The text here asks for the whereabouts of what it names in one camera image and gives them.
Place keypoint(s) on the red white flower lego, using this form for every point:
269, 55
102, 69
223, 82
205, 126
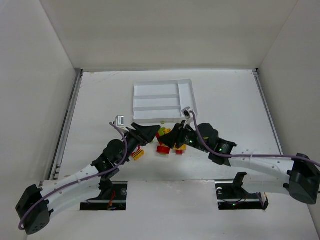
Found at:
137, 149

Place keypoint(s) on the white divided sorting tray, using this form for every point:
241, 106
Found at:
162, 101

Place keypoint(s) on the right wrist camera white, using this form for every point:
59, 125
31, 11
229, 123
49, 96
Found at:
188, 113

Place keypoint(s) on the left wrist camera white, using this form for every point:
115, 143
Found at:
119, 121

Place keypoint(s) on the yellow lego brick large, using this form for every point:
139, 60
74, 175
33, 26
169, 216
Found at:
159, 134

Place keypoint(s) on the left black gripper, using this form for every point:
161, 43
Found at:
136, 134

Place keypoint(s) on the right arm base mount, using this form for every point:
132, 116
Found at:
231, 196

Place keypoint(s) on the red lego brick large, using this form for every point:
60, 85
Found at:
163, 150

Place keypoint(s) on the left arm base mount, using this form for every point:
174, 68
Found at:
112, 197

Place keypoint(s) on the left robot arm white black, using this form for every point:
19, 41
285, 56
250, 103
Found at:
38, 205

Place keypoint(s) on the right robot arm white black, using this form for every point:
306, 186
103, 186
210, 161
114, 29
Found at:
296, 176

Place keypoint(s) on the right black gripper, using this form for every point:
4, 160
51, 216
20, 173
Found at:
181, 134

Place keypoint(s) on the left aluminium rail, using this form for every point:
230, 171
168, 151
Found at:
56, 162

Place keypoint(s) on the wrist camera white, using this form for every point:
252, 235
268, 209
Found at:
188, 113
119, 121

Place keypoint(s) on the aluminium rail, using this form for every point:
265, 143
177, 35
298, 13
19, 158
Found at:
56, 162
267, 109

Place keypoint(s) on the right aluminium rail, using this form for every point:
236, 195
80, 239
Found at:
267, 109

